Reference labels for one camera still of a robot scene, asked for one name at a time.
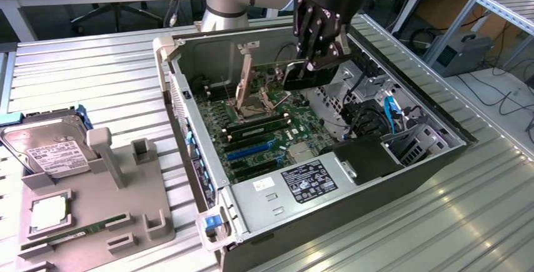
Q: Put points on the black RAM stick with label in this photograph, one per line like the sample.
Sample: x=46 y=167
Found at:
x=258 y=129

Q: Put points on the silver perforated bay bracket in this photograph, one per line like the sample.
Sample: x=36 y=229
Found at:
x=417 y=147

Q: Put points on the silver disk bay cage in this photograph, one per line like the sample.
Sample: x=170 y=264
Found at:
x=335 y=106

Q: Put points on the black plastic air shroud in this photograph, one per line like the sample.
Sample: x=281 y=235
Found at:
x=368 y=159

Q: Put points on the aluminium profile frame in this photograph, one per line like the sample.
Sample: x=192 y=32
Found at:
x=501 y=6

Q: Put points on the silver power supply unit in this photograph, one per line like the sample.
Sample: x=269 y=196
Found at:
x=268 y=200

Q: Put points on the open black PC case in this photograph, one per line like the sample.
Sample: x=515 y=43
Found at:
x=376 y=209

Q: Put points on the green motherboard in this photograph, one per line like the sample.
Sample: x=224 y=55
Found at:
x=301 y=122

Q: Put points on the silver hard disk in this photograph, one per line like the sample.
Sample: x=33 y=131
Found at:
x=38 y=147

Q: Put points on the silver CPU chip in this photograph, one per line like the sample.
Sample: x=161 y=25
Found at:
x=49 y=212

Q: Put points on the grey parts rack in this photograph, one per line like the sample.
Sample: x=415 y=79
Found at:
x=97 y=203

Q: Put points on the green RAM stick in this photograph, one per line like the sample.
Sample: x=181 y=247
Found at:
x=76 y=231

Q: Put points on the blue case latch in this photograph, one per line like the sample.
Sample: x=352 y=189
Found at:
x=213 y=222

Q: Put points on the small silver chipset heatsink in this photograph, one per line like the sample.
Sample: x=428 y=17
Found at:
x=301 y=153

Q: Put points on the blue expansion slot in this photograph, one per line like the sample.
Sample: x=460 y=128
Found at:
x=250 y=150

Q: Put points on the metal socket cover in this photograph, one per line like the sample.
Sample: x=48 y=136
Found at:
x=272 y=100

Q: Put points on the CPU socket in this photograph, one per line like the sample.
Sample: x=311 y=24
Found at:
x=253 y=111

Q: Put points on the black expansion slot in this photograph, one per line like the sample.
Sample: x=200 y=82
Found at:
x=254 y=170

